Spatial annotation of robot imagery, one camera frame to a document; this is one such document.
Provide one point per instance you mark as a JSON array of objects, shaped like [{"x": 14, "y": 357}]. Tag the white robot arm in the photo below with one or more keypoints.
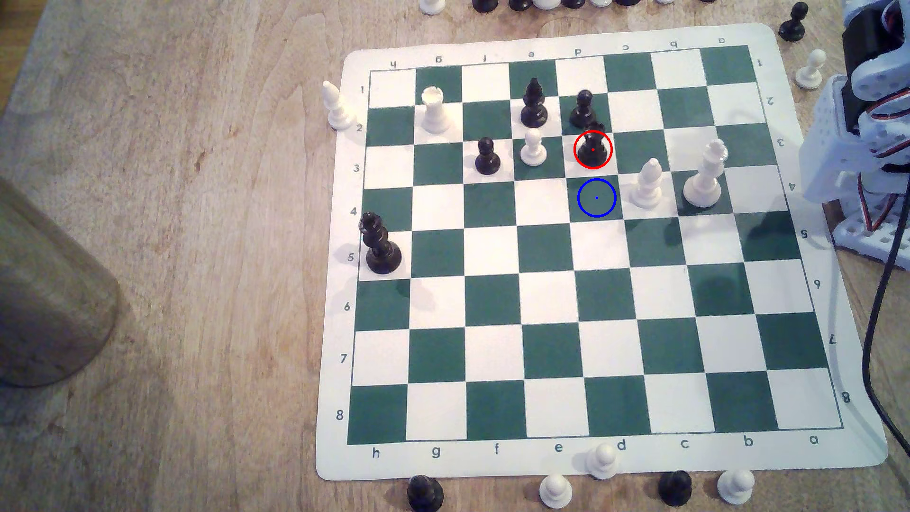
[{"x": 828, "y": 142}]

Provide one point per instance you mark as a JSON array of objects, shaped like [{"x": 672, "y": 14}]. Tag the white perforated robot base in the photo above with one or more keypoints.
[{"x": 871, "y": 240}]

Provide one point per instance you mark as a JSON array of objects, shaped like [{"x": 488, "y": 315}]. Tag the green and white chess mat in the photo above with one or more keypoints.
[{"x": 497, "y": 298}]

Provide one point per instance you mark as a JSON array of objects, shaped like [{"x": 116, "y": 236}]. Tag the white pawn chess piece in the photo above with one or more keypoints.
[
  {"x": 735, "y": 486},
  {"x": 533, "y": 151},
  {"x": 810, "y": 72},
  {"x": 555, "y": 492},
  {"x": 602, "y": 462}
]

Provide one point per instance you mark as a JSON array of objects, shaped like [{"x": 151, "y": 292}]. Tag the white rook chess piece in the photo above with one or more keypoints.
[{"x": 434, "y": 114}]

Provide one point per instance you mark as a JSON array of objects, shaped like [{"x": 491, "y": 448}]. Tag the black bishop chess piece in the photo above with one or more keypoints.
[{"x": 533, "y": 110}]

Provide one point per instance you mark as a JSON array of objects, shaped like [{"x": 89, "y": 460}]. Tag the white bishop chess piece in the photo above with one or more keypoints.
[
  {"x": 648, "y": 188},
  {"x": 337, "y": 110}
]

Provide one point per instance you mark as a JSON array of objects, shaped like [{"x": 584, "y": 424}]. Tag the white queen chess piece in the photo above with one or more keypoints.
[{"x": 704, "y": 185}]

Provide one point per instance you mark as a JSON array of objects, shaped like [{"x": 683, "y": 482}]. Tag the black king on h5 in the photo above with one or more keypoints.
[{"x": 380, "y": 252}]

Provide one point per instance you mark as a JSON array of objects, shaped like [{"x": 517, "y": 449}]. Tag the blurry brown wooden cylinder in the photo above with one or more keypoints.
[{"x": 50, "y": 306}]

